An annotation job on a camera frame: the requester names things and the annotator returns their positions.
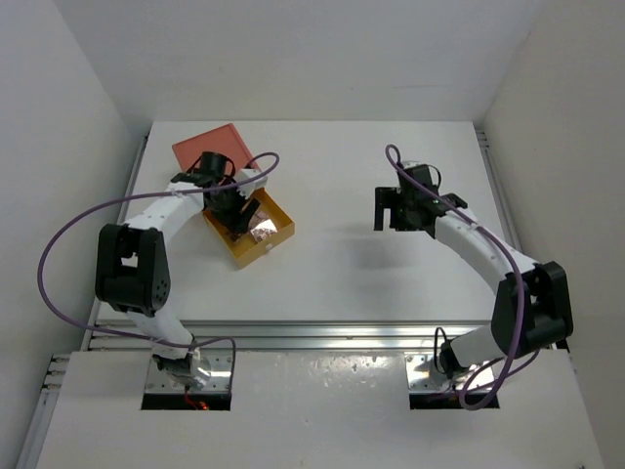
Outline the orange drawer box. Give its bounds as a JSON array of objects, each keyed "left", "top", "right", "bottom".
[{"left": 172, "top": 123, "right": 253, "bottom": 175}]

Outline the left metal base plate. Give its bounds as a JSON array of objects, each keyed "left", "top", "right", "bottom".
[{"left": 145, "top": 353, "right": 231, "bottom": 395}]

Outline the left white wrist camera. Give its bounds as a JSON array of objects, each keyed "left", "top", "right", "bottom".
[{"left": 233, "top": 167, "right": 268, "bottom": 199}]

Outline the aluminium rail frame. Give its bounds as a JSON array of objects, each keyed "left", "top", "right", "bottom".
[{"left": 14, "top": 129, "right": 572, "bottom": 469}]

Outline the square nine-pan blush palette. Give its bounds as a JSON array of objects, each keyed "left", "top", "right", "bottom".
[{"left": 248, "top": 218, "right": 277, "bottom": 243}]

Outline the metal base plate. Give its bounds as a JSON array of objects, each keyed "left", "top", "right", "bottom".
[
  {"left": 404, "top": 352, "right": 481, "bottom": 396},
  {"left": 145, "top": 353, "right": 231, "bottom": 395}
]

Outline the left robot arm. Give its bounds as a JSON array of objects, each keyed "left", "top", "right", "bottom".
[{"left": 95, "top": 151, "right": 268, "bottom": 387}]

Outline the yellow bottom drawer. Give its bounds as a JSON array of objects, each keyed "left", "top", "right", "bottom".
[{"left": 203, "top": 189, "right": 295, "bottom": 269}]

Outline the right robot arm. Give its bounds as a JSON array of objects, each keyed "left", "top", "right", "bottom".
[{"left": 374, "top": 161, "right": 574, "bottom": 378}]

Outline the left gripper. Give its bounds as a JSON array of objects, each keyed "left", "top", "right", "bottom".
[{"left": 207, "top": 175, "right": 259, "bottom": 234}]

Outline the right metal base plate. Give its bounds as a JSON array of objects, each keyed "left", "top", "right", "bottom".
[{"left": 404, "top": 352, "right": 481, "bottom": 396}]

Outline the long brown eyeshadow palette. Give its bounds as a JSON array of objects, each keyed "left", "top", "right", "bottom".
[{"left": 254, "top": 209, "right": 271, "bottom": 223}]

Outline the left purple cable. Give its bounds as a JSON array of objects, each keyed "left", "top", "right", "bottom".
[{"left": 37, "top": 151, "right": 281, "bottom": 392}]

